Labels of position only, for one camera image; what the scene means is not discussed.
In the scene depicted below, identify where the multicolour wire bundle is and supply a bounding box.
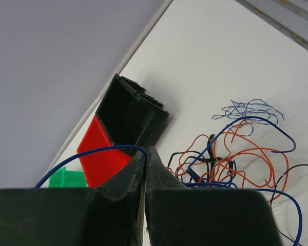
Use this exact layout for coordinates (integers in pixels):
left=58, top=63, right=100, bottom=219
left=168, top=98, right=308, bottom=246

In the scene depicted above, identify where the blue wire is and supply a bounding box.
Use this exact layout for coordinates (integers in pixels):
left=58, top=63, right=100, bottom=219
left=34, top=116, right=303, bottom=244

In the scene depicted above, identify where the aluminium rail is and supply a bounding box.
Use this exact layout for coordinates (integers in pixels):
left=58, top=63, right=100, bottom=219
left=238, top=1, right=308, bottom=51
left=47, top=0, right=173, bottom=172

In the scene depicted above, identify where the aluminium back rail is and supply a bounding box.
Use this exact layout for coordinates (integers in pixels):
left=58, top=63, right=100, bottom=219
left=47, top=0, right=173, bottom=172

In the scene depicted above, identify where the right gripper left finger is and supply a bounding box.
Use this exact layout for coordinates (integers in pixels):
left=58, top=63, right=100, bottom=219
left=97, top=151, right=146, bottom=245

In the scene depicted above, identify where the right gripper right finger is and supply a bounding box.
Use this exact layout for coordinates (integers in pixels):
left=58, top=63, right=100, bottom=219
left=145, top=147, right=189, bottom=245

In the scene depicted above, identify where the black plastic bin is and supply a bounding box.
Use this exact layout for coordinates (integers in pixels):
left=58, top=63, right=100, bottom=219
left=95, top=74, right=169, bottom=148

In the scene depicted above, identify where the green plastic bin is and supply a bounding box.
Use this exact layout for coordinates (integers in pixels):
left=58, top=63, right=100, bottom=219
left=48, top=167, right=87, bottom=188

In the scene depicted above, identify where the red plastic bin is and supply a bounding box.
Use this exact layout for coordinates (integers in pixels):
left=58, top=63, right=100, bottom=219
left=77, top=116, right=131, bottom=188

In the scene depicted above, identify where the aluminium front rail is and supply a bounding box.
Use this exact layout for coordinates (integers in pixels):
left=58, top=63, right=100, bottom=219
left=238, top=1, right=308, bottom=51

